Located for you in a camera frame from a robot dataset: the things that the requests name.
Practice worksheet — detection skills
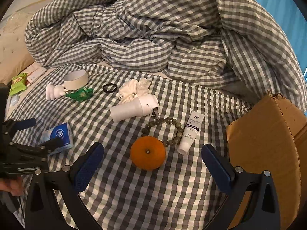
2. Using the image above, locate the black hair tie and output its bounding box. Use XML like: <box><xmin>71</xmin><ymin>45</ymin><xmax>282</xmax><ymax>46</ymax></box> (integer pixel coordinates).
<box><xmin>102</xmin><ymin>82</ymin><xmax>118</xmax><ymax>94</ymax></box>

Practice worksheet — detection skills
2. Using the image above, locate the brown cardboard box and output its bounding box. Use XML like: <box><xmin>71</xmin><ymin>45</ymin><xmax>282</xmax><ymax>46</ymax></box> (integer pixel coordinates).
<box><xmin>226</xmin><ymin>94</ymin><xmax>306</xmax><ymax>229</ymax></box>

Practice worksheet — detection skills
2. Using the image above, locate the white animal figurine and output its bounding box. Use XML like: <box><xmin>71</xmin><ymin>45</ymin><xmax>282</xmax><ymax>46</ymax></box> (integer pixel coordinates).
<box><xmin>46</xmin><ymin>83</ymin><xmax>68</xmax><ymax>101</ymax></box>

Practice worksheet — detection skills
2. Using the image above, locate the person's left hand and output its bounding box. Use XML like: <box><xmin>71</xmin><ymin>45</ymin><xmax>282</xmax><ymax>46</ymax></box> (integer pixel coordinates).
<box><xmin>0</xmin><ymin>177</ymin><xmax>23</xmax><ymax>196</ymax></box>

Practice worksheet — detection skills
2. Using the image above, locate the blue white tissue pack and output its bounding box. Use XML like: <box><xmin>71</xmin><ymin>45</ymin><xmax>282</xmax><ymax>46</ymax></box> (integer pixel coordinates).
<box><xmin>40</xmin><ymin>122</ymin><xmax>74</xmax><ymax>156</ymax></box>

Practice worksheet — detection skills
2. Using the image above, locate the white rectangular case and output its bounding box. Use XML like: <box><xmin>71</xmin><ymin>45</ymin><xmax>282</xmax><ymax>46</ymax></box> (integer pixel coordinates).
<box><xmin>27</xmin><ymin>67</ymin><xmax>47</xmax><ymax>84</ymax></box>

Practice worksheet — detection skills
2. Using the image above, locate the green snack packet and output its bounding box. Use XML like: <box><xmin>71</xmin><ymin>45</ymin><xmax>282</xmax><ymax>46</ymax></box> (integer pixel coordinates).
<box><xmin>9</xmin><ymin>73</ymin><xmax>28</xmax><ymax>96</ymax></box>

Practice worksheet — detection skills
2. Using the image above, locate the green bead bracelet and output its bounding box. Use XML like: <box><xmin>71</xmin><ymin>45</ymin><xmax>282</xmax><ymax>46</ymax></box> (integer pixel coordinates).
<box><xmin>140</xmin><ymin>116</ymin><xmax>185</xmax><ymax>148</ymax></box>

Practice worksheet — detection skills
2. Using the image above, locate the grey checkered duvet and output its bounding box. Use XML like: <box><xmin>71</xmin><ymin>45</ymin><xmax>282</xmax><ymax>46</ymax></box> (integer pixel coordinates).
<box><xmin>24</xmin><ymin>0</ymin><xmax>306</xmax><ymax>111</ymax></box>

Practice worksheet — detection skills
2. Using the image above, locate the white tissue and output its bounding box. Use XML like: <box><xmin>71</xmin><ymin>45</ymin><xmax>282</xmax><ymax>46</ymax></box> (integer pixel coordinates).
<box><xmin>119</xmin><ymin>78</ymin><xmax>152</xmax><ymax>104</ymax></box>

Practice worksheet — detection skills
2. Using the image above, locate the beige pillow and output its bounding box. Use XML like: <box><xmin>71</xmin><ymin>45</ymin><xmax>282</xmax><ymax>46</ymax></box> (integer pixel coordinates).
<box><xmin>0</xmin><ymin>26</ymin><xmax>35</xmax><ymax>84</ymax></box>

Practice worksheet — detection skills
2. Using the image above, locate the light blue oval case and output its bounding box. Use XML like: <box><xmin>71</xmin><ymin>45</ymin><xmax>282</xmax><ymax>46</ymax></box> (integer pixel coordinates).
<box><xmin>10</xmin><ymin>94</ymin><xmax>19</xmax><ymax>106</ymax></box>

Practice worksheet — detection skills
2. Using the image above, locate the white cream tube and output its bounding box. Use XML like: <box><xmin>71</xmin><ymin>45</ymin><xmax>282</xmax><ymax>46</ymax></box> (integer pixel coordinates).
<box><xmin>177</xmin><ymin>111</ymin><xmax>205</xmax><ymax>155</ymax></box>

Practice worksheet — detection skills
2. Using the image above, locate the green wrapper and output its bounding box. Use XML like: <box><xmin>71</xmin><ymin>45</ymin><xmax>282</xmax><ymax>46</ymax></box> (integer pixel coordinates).
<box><xmin>66</xmin><ymin>87</ymin><xmax>94</xmax><ymax>102</ymax></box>

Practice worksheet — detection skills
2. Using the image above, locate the white tape roll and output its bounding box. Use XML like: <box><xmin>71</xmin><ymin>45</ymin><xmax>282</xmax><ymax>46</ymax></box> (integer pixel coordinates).
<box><xmin>63</xmin><ymin>70</ymin><xmax>89</xmax><ymax>91</ymax></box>

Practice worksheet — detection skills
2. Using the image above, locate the blue curtain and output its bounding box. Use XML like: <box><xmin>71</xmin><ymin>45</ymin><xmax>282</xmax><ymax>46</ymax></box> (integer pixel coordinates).
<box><xmin>256</xmin><ymin>0</ymin><xmax>306</xmax><ymax>78</ymax></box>

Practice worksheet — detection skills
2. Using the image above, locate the orange tangerine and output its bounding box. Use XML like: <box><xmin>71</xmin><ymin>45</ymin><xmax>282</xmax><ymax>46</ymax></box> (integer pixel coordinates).
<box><xmin>130</xmin><ymin>136</ymin><xmax>166</xmax><ymax>171</ymax></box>

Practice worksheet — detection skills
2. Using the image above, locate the checkered bed sheet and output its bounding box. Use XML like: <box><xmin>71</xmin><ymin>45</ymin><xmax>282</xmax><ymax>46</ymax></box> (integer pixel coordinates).
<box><xmin>10</xmin><ymin>64</ymin><xmax>251</xmax><ymax>229</ymax></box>

